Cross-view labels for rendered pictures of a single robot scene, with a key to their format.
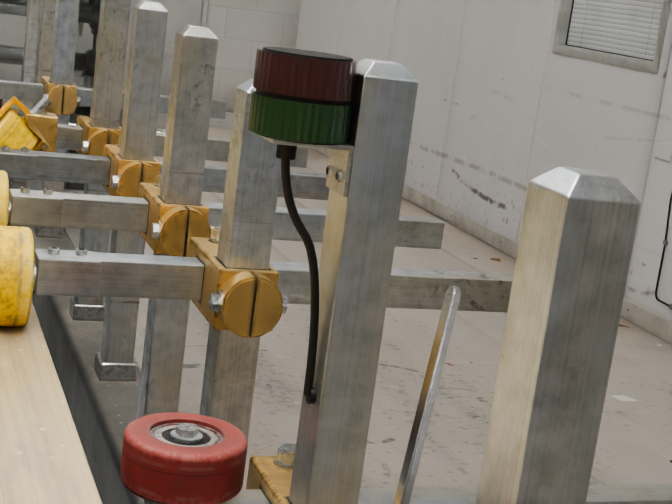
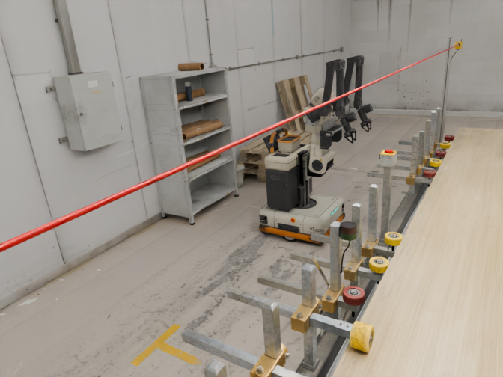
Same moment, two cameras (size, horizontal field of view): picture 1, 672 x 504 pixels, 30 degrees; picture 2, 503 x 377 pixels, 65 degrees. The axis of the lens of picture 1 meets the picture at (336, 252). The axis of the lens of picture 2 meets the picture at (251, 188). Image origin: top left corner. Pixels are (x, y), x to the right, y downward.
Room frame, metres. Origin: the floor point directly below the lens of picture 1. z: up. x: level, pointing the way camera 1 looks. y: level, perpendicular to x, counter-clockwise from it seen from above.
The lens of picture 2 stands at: (1.77, 0.86, 1.81)
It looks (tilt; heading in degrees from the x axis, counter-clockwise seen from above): 21 degrees down; 234
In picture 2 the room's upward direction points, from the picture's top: 4 degrees counter-clockwise
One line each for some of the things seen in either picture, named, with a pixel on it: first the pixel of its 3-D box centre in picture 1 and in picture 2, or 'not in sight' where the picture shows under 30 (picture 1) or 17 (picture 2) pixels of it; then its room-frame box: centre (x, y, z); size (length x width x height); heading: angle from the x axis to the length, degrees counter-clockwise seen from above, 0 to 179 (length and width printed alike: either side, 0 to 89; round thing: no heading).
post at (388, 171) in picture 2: not in sight; (385, 204); (0.04, -0.28, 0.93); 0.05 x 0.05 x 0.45; 20
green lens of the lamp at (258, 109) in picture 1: (300, 116); (348, 233); (0.74, 0.03, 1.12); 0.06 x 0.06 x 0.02
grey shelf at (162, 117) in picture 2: not in sight; (194, 143); (-0.29, -2.97, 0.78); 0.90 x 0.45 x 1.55; 20
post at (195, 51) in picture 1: (172, 266); (274, 370); (1.23, 0.16, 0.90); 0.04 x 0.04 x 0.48; 20
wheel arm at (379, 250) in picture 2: not in sight; (352, 244); (0.36, -0.25, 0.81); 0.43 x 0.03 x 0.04; 110
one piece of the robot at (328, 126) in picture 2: not in sight; (330, 133); (-0.81, -1.43, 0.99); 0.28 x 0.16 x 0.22; 20
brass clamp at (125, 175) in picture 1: (130, 174); not in sight; (1.48, 0.26, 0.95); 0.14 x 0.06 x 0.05; 20
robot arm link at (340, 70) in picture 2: not in sight; (340, 89); (-0.67, -1.20, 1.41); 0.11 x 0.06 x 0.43; 21
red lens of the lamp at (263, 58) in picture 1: (305, 74); (348, 227); (0.74, 0.03, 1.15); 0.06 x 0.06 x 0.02
